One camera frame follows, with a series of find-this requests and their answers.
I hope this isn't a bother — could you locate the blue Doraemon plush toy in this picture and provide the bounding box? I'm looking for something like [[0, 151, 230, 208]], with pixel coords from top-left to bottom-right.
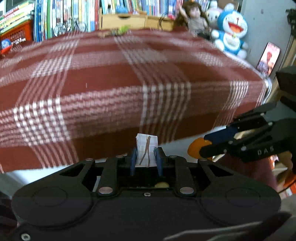
[[211, 3, 248, 59]]

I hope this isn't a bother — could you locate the middle row of books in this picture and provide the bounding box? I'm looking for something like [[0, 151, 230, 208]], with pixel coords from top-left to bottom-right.
[[99, 0, 152, 15]]

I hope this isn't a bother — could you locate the smartphone with lit screen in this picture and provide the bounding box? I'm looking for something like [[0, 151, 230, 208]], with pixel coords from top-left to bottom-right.
[[256, 42, 281, 77]]

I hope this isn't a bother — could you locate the green crumpled wrapper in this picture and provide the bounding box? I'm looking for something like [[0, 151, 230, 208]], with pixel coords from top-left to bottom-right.
[[111, 25, 130, 36]]

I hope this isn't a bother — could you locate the miniature bicycle model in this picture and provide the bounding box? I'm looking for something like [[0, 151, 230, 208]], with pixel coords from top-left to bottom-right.
[[53, 19, 86, 37]]

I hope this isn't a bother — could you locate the red plastic crate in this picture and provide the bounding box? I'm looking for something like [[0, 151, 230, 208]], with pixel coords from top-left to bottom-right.
[[1, 20, 34, 44]]

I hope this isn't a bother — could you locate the left row of books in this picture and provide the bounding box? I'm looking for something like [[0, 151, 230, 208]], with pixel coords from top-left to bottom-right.
[[33, 0, 101, 42]]

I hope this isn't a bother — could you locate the stack of horizontal books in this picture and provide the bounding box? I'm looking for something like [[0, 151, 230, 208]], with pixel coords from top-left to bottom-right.
[[1, 1, 35, 35]]

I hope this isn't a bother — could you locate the row of books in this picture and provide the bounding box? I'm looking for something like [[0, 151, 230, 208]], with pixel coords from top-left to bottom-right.
[[99, 0, 152, 15], [33, 0, 101, 42], [147, 0, 209, 18]]

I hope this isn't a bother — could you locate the wooden drawer organizer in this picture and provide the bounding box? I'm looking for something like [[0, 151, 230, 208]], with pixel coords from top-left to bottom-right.
[[99, 14, 174, 31]]

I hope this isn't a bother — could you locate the white pink bunny plush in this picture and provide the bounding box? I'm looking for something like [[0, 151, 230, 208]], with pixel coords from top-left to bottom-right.
[[206, 1, 223, 24]]

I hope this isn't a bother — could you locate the right row of books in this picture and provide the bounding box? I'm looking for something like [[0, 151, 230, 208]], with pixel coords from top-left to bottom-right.
[[147, 0, 209, 18]]

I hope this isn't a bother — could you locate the small white paper packet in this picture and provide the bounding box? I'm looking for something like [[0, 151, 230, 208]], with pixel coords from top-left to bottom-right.
[[135, 133, 158, 167]]

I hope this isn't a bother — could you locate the brown haired doll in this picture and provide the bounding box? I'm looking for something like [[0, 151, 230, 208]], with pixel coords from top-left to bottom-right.
[[173, 1, 211, 40]]

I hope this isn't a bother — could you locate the brown crumpled wrapper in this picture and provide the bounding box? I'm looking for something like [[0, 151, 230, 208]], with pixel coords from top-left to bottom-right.
[[97, 31, 113, 38]]

